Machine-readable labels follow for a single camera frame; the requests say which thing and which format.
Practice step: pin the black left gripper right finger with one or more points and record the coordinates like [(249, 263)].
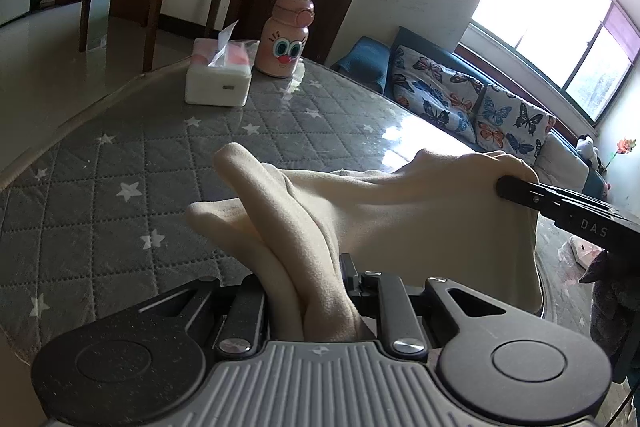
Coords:
[(383, 297)]

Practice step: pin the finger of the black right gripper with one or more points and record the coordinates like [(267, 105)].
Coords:
[(552, 202)]

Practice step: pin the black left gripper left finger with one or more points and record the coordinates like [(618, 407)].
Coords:
[(245, 318)]

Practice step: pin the cream beige garment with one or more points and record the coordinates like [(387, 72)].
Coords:
[(438, 216)]

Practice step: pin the gloved right hand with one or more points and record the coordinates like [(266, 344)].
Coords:
[(614, 301)]

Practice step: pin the white pink pouch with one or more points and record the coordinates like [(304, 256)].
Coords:
[(579, 252)]

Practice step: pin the beige cushion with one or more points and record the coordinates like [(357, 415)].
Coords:
[(559, 165)]

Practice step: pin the white plush toy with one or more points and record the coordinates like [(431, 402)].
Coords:
[(588, 151)]

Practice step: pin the colourful pinwheel toy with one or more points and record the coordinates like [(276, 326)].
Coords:
[(623, 147)]

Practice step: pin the butterfly pillow right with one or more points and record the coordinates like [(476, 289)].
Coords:
[(508, 123)]

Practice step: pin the butterfly pillow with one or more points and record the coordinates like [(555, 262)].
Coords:
[(508, 123), (440, 95)]

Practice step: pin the blue sofa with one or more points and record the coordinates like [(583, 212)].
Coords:
[(369, 63)]

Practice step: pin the grey quilted star mat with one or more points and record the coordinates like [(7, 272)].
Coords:
[(96, 223)]

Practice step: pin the butterfly pillow left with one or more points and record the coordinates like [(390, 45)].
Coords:
[(440, 95)]

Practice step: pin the white pink tissue box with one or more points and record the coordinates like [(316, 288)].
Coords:
[(219, 72)]

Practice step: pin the pink cartoon face bottle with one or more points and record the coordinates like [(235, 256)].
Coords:
[(284, 37)]

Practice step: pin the window with frame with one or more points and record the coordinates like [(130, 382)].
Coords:
[(581, 49)]

